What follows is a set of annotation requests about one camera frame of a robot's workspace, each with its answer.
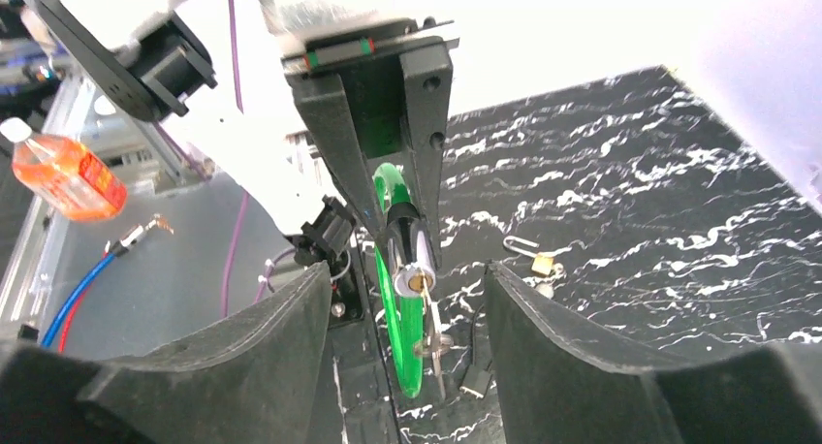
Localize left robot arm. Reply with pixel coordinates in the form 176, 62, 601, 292
23, 0, 458, 298

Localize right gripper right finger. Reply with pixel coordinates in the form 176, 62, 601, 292
484, 262, 821, 443

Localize small brass padlock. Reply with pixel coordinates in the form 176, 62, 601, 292
502, 236, 554, 276

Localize blue red wires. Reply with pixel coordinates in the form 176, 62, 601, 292
39, 213, 175, 355

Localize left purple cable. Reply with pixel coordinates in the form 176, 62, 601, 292
218, 0, 297, 319

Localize green cable lock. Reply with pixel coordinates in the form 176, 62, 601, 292
373, 163, 436, 398

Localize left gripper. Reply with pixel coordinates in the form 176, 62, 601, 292
281, 16, 459, 267

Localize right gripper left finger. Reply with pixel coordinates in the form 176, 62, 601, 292
1, 263, 331, 443

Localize orange drink bottle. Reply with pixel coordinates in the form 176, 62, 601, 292
1, 117, 128, 222

